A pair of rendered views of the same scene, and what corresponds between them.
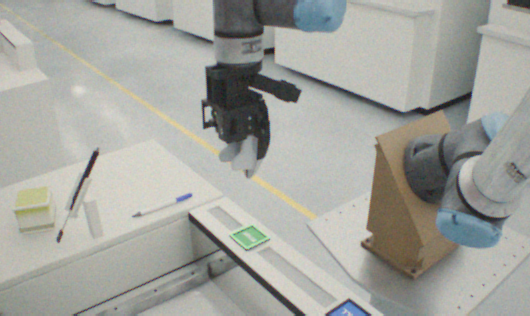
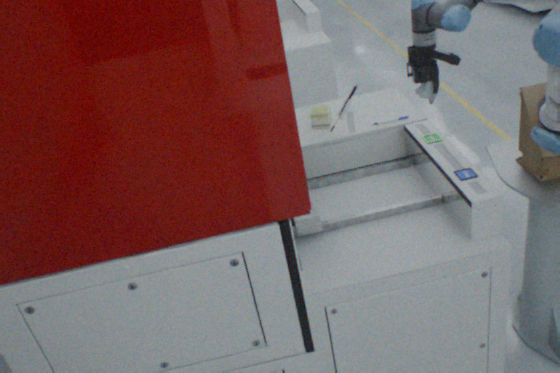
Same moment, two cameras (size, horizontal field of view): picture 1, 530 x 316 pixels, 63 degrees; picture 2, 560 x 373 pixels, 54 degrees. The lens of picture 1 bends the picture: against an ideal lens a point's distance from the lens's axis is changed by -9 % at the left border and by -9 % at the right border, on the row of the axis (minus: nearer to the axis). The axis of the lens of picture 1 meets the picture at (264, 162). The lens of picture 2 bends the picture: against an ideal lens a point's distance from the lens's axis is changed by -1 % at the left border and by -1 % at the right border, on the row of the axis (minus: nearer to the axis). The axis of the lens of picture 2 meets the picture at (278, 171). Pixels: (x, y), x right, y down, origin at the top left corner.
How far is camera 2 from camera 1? 113 cm
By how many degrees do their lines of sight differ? 30
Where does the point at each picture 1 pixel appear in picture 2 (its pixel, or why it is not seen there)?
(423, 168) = not seen: hidden behind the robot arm
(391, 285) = (522, 182)
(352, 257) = (505, 166)
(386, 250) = (527, 163)
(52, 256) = (327, 138)
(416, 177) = not seen: hidden behind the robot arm
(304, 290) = (449, 162)
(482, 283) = not seen: outside the picture
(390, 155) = (528, 99)
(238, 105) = (422, 65)
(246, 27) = (424, 28)
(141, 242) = (375, 138)
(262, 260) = (434, 148)
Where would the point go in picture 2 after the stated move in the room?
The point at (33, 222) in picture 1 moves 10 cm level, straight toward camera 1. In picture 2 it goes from (319, 122) to (323, 133)
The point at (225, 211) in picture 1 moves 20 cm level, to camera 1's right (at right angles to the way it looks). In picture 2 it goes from (424, 126) to (481, 131)
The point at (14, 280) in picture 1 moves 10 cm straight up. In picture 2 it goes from (307, 146) to (303, 122)
